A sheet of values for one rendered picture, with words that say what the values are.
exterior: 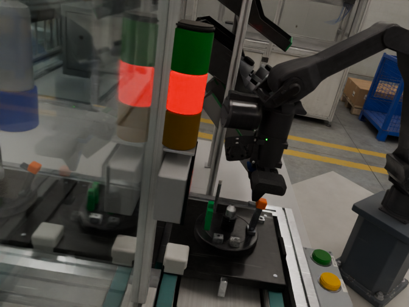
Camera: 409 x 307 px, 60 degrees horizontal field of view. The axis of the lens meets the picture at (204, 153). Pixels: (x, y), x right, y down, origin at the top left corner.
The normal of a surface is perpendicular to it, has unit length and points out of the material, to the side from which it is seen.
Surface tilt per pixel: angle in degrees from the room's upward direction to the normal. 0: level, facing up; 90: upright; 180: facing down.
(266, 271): 0
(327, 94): 90
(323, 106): 90
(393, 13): 90
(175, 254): 0
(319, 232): 0
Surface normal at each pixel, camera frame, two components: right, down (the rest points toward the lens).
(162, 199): -0.06, 0.43
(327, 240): 0.15, -0.89
